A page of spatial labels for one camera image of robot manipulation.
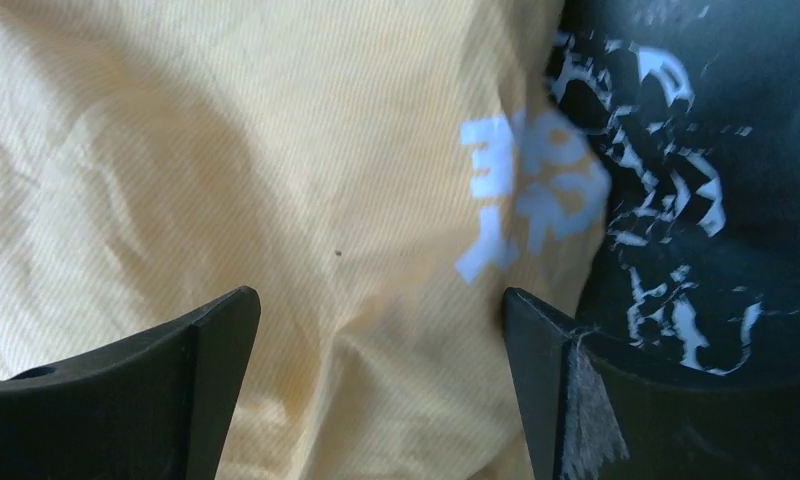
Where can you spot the blue and yellow pillowcase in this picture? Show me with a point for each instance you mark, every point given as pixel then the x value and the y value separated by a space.
pixel 378 171

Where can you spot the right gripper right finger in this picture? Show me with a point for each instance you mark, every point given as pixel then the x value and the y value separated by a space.
pixel 594 407

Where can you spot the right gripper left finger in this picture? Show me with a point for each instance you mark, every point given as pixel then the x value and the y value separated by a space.
pixel 154 405

